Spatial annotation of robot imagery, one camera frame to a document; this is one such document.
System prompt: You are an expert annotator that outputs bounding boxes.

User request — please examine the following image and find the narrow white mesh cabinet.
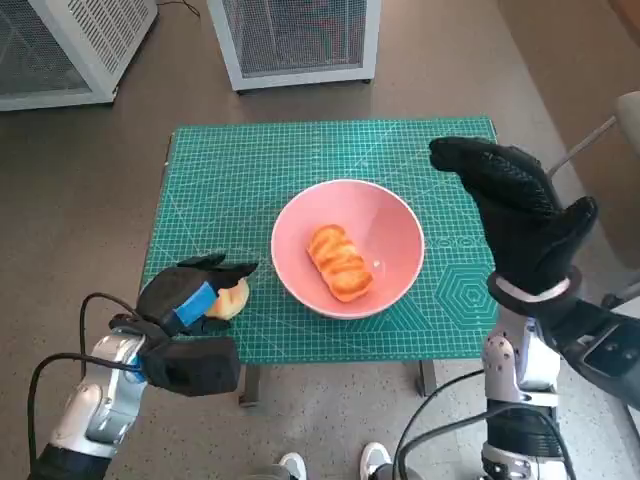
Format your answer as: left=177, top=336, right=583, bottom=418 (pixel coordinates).
left=206, top=0, right=383, bottom=92

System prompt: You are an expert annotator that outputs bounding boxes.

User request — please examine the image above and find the white shoe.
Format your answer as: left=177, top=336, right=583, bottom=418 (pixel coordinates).
left=360, top=440, right=394, bottom=480
left=278, top=451, right=309, bottom=480

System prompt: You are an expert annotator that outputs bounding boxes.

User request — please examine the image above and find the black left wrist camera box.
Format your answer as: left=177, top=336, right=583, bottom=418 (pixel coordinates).
left=137, top=335, right=241, bottom=399

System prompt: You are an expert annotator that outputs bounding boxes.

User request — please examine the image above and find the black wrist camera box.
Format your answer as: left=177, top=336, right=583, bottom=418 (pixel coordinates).
left=542, top=297, right=640, bottom=406
left=137, top=335, right=241, bottom=399

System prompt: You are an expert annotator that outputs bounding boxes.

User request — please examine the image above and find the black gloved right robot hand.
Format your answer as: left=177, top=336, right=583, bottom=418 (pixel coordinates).
left=428, top=136, right=600, bottom=301

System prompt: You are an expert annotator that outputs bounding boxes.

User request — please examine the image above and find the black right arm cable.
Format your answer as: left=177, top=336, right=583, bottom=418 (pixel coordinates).
left=402, top=407, right=576, bottom=480
left=394, top=369, right=486, bottom=480

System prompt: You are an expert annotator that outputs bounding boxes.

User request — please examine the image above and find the pink bowl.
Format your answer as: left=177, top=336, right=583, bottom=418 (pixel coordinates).
left=270, top=178, right=426, bottom=321

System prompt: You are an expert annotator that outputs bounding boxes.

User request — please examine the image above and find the long braided toy bread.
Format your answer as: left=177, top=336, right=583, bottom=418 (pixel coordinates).
left=306, top=224, right=375, bottom=304

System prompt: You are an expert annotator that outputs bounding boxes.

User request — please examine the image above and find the black table leg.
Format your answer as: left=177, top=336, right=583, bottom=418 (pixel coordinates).
left=238, top=363, right=264, bottom=409
left=417, top=359, right=440, bottom=399

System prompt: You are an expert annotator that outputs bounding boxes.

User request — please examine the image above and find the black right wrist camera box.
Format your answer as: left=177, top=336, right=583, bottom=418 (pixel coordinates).
left=542, top=297, right=640, bottom=406

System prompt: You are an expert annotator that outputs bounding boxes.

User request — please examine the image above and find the wide white mesh cabinet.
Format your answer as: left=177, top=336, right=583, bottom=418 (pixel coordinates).
left=0, top=0, right=159, bottom=112

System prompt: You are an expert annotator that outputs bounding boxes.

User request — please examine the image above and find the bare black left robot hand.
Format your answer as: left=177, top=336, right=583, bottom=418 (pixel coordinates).
left=135, top=252, right=260, bottom=337

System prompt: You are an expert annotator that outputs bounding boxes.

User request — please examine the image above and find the round toy bread bun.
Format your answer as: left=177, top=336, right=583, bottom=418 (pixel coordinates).
left=205, top=277, right=251, bottom=321

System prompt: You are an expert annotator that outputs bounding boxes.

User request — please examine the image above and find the green cutting mat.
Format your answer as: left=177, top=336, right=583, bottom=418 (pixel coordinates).
left=140, top=116, right=500, bottom=364

